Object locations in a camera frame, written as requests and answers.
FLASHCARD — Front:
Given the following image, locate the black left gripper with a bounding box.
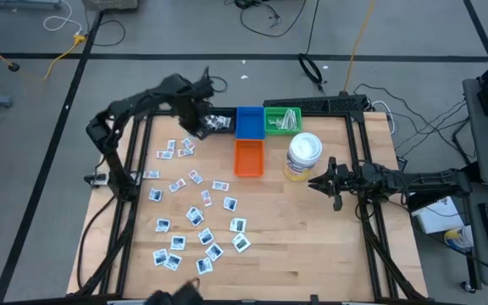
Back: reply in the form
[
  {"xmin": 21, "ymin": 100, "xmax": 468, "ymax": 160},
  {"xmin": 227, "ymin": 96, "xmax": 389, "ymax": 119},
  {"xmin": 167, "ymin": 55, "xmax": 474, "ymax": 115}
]
[{"xmin": 178, "ymin": 95, "xmax": 210, "ymax": 140}]

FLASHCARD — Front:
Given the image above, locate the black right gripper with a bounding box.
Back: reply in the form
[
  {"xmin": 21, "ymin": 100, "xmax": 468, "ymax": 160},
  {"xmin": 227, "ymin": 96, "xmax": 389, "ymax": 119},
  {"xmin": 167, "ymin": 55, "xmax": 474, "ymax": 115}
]
[{"xmin": 308, "ymin": 155, "xmax": 362, "ymax": 212}]

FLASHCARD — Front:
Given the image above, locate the Lysol wipes canister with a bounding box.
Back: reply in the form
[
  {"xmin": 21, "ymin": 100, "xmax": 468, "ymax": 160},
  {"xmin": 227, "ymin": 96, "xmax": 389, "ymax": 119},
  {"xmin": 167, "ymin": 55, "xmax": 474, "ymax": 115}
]
[{"xmin": 283, "ymin": 131, "xmax": 324, "ymax": 183}]

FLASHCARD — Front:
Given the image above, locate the black plastic basket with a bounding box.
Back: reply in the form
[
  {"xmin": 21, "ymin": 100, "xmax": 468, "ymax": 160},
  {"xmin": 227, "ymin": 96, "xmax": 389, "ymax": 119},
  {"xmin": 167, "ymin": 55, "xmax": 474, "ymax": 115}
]
[{"xmin": 199, "ymin": 107, "xmax": 237, "ymax": 135}]

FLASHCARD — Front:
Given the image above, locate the blue plastic basket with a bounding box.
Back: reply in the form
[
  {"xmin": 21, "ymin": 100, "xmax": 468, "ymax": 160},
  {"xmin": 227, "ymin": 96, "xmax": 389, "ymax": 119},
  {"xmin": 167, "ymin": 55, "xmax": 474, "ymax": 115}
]
[{"xmin": 236, "ymin": 106, "xmax": 266, "ymax": 141}]

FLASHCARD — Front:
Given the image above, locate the orange plastic basket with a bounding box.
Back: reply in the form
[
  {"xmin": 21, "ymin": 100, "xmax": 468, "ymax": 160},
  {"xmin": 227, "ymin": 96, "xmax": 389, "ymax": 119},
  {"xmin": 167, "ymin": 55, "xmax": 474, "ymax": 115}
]
[{"xmin": 233, "ymin": 139, "xmax": 266, "ymax": 178}]

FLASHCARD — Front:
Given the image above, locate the green plastic basket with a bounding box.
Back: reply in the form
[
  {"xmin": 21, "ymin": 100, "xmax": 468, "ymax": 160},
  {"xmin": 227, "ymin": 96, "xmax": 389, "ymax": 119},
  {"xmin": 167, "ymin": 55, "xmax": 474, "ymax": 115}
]
[{"xmin": 263, "ymin": 106, "xmax": 302, "ymax": 136}]

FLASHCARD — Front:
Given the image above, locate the black perforated long box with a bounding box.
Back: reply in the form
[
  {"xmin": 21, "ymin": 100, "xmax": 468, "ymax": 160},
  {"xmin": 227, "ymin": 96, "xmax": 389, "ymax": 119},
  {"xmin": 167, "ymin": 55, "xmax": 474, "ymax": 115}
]
[{"xmin": 263, "ymin": 94, "xmax": 369, "ymax": 114}]

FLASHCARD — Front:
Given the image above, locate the silver mounting plate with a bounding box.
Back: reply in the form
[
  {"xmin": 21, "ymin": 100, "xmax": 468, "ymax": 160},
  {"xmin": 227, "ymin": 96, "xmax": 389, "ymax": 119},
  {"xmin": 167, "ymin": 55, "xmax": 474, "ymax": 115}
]
[{"xmin": 83, "ymin": 172, "xmax": 108, "ymax": 189}]

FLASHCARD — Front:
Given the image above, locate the white box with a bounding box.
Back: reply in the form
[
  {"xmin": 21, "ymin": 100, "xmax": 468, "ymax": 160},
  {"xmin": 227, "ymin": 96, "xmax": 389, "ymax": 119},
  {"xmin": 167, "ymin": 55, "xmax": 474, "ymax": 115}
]
[{"xmin": 410, "ymin": 196, "xmax": 466, "ymax": 236}]

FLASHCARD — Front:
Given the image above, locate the white yellow container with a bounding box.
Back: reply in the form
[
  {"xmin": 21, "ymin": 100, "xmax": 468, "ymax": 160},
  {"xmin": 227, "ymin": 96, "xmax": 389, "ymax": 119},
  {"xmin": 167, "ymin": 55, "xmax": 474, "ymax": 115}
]
[{"xmin": 443, "ymin": 225, "xmax": 476, "ymax": 252}]

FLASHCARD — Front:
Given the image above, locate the grey box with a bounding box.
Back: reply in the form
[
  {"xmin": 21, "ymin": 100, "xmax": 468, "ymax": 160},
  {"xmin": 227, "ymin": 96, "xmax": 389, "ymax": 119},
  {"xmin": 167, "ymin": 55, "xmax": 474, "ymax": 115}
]
[{"xmin": 81, "ymin": 0, "xmax": 139, "ymax": 12}]

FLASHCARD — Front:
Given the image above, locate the person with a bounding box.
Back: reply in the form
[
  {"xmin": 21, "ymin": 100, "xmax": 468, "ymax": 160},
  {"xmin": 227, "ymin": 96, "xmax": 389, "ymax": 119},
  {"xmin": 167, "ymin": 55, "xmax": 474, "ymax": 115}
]
[{"xmin": 144, "ymin": 277, "xmax": 206, "ymax": 305}]

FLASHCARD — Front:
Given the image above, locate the black coiled cable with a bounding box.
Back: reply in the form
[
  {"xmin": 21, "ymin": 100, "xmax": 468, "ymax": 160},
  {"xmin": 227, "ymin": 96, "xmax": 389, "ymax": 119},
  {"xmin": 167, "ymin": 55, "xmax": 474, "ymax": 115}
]
[{"xmin": 297, "ymin": 53, "xmax": 325, "ymax": 92}]

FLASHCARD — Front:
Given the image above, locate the black floor cable bundle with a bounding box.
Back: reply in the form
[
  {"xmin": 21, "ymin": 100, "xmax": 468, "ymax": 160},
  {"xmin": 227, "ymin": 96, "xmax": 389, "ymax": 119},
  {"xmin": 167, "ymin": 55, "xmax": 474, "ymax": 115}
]
[{"xmin": 225, "ymin": 0, "xmax": 308, "ymax": 39}]

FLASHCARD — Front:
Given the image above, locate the yellow hanging cable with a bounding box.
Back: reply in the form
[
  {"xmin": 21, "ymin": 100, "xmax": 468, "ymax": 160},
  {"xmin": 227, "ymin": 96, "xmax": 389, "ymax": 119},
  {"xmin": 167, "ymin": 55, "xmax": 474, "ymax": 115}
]
[{"xmin": 341, "ymin": 0, "xmax": 376, "ymax": 97}]

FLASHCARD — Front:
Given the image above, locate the yellow cable with plug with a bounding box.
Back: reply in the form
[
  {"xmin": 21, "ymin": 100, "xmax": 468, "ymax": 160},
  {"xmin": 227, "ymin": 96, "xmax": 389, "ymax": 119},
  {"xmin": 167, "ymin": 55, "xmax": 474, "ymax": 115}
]
[{"xmin": 42, "ymin": 34, "xmax": 87, "ymax": 81}]

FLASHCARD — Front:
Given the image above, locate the white floor cable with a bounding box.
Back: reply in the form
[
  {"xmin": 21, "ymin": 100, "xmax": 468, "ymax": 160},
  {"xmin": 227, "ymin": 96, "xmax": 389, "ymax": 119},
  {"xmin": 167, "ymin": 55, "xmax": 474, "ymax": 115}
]
[{"xmin": 42, "ymin": 0, "xmax": 84, "ymax": 37}]

